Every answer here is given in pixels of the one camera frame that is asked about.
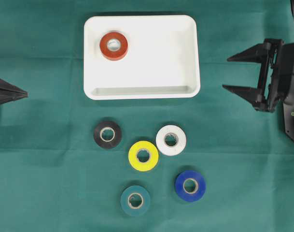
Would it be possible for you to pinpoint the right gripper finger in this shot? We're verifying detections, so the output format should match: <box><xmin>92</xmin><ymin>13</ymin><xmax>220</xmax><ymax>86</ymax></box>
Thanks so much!
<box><xmin>222</xmin><ymin>85</ymin><xmax>264</xmax><ymax>106</ymax></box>
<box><xmin>227</xmin><ymin>43</ymin><xmax>270</xmax><ymax>63</ymax></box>

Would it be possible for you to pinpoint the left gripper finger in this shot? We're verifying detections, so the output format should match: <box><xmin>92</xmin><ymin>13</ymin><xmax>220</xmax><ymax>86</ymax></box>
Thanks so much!
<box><xmin>0</xmin><ymin>91</ymin><xmax>28</xmax><ymax>105</ymax></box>
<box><xmin>0</xmin><ymin>78</ymin><xmax>28</xmax><ymax>94</ymax></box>

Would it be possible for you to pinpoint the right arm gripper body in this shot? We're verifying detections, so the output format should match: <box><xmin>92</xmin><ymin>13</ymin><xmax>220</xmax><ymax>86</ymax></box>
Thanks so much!
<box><xmin>254</xmin><ymin>38</ymin><xmax>284</xmax><ymax>113</ymax></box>

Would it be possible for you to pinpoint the white tape roll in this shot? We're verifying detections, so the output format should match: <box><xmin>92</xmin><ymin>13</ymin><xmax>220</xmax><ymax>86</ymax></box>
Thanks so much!
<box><xmin>156</xmin><ymin>125</ymin><xmax>187</xmax><ymax>156</ymax></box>

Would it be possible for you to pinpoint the red tape roll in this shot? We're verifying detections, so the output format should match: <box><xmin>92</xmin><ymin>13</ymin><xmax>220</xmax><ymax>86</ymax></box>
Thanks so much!
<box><xmin>99</xmin><ymin>31</ymin><xmax>128</xmax><ymax>61</ymax></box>

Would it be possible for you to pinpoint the yellow tape roll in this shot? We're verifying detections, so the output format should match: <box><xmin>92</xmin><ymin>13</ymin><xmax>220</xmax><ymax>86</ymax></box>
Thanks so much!
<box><xmin>128</xmin><ymin>141</ymin><xmax>159</xmax><ymax>172</ymax></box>

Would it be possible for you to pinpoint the blue tape roll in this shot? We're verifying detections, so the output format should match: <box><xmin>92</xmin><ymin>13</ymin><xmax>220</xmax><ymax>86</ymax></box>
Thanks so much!
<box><xmin>174</xmin><ymin>170</ymin><xmax>206</xmax><ymax>202</ymax></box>

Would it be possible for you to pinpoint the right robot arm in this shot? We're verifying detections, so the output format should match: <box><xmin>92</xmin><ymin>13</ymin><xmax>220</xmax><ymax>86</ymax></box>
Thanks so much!
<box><xmin>223</xmin><ymin>39</ymin><xmax>294</xmax><ymax>141</ymax></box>

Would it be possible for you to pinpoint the white plastic tray case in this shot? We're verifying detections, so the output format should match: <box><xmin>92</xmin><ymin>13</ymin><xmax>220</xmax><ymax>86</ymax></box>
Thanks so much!
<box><xmin>83</xmin><ymin>15</ymin><xmax>200</xmax><ymax>100</ymax></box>

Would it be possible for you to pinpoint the black tape roll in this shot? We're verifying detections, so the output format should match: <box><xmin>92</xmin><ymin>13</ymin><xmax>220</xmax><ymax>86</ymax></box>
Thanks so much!
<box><xmin>94</xmin><ymin>120</ymin><xmax>122</xmax><ymax>149</ymax></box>

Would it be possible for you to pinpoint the green tape roll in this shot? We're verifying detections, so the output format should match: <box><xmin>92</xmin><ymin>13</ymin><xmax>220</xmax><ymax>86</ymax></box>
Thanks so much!
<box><xmin>120</xmin><ymin>186</ymin><xmax>151</xmax><ymax>217</ymax></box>

